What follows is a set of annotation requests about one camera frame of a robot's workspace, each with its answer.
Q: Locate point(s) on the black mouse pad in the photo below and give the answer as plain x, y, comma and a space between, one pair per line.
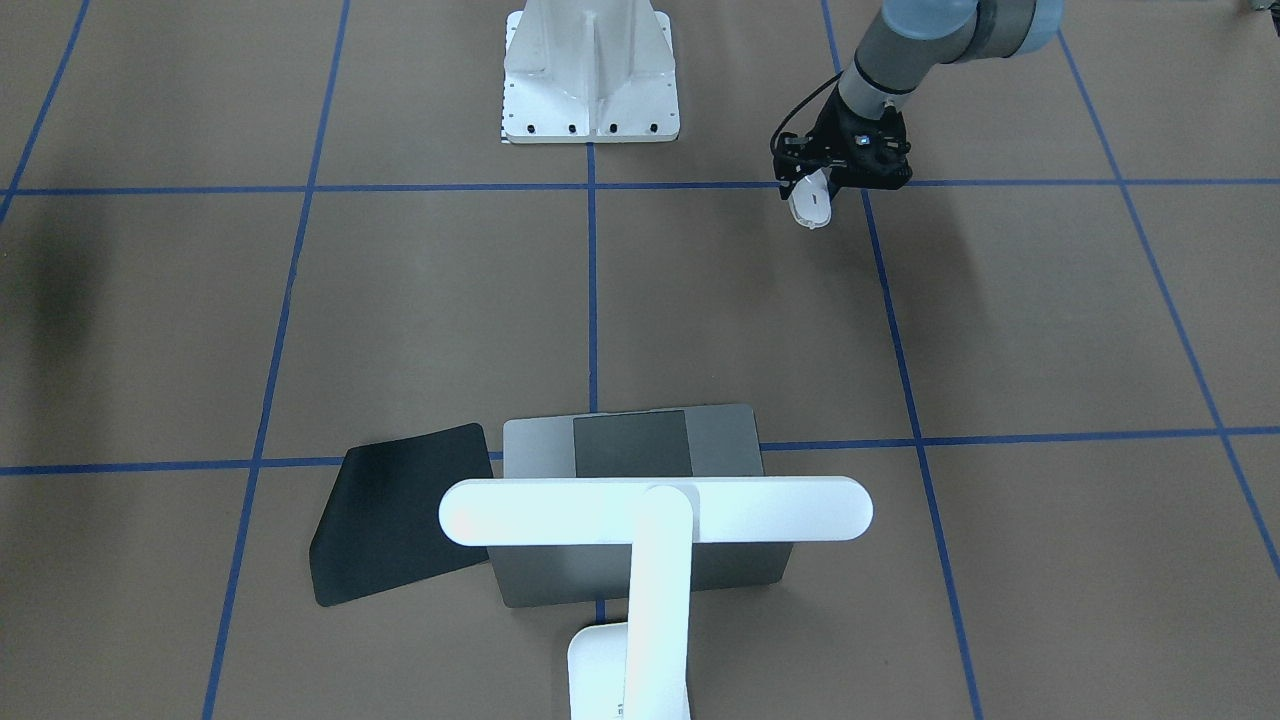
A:
380, 527

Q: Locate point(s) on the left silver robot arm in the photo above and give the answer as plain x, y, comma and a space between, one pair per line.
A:
909, 38

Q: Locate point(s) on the white desk lamp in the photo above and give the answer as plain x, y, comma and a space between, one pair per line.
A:
637, 669

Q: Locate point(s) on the grey laptop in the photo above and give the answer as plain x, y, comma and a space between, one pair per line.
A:
657, 446

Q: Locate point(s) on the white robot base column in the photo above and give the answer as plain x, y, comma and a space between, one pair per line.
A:
589, 72

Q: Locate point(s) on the white computer mouse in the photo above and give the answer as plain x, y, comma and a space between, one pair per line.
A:
810, 201

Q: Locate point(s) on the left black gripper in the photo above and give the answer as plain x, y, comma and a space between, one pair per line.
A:
826, 139

